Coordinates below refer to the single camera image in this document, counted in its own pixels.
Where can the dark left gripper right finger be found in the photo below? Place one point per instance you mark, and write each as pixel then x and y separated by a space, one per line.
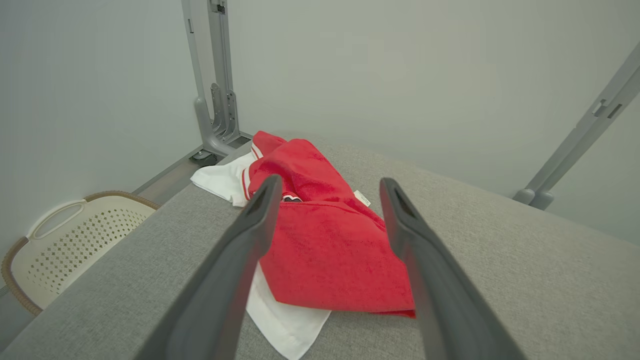
pixel 445 310

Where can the cream perforated laundry basket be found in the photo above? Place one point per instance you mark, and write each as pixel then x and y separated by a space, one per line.
pixel 75 240

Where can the red shirt white sleeves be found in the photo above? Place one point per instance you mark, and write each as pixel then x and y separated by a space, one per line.
pixel 325 250

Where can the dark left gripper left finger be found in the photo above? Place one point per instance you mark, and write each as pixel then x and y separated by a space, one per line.
pixel 220 300

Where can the grey partition post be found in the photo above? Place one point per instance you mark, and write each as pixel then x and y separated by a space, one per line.
pixel 590 150
pixel 575 130
pixel 222 60
pixel 200 105

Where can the small dark rail foot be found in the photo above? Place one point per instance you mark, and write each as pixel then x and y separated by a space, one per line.
pixel 204 157

